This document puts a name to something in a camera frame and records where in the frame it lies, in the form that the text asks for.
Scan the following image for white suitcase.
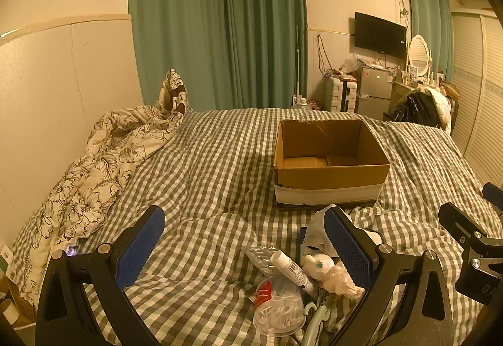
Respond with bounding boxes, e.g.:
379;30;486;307
324;76;358;113

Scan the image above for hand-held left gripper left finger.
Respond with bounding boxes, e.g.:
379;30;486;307
35;205;166;346

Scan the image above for white louvred wardrobe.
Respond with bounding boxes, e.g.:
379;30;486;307
450;9;503;191

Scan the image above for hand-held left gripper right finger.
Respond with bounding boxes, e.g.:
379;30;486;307
322;205;458;346

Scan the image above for wall cables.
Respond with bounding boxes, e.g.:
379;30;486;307
315;33;335;76

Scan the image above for brown floral pillow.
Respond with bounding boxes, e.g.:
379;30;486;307
155;69;194;116

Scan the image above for pale green clothes hanger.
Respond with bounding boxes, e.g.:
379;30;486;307
298;289;339;346

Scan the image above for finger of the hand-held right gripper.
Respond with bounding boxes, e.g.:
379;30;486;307
483;182;503;212
438;201;496;249

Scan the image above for white floral quilt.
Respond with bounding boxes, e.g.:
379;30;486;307
18;104;185;309

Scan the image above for white squeeze tube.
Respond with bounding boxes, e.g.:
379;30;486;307
269;251;316;292

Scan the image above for cardboard box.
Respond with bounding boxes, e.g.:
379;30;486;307
273;119;391;209

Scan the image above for small silver fridge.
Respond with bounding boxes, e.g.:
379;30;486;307
355;66;394;120

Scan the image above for silver foil blister pack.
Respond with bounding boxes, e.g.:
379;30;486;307
241;245;284;276

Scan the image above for grey checkered blanket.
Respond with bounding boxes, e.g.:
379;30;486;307
10;107;496;346

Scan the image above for blue white tissue packet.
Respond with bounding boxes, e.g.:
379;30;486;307
301;206;334;252

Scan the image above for wide green curtain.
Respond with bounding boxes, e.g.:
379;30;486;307
128;0;309;116

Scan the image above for narrow green curtain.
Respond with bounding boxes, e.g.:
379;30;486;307
405;0;453;84

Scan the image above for black wall television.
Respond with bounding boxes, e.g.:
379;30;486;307
354;12;408;59

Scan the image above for clear plastic bag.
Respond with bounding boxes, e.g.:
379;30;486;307
251;275;312;338

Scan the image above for plastic bag on fridge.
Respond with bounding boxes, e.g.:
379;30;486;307
338;53;369;76

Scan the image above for wooden dressing table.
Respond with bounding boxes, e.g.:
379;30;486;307
390;79;419;113

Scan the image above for white oval mirror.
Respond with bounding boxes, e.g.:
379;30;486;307
407;35;432;79

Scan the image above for white garment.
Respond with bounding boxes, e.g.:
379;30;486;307
428;87;453;131

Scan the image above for cardboard tube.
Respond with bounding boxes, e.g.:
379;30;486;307
0;298;19;326

